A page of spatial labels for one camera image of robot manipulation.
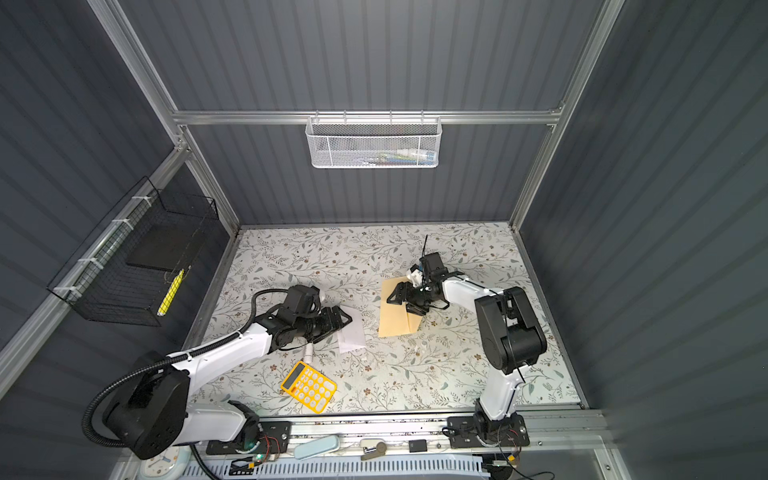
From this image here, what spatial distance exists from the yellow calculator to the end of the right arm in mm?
295

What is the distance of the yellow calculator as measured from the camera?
0.80 m

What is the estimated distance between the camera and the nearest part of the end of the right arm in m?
0.79
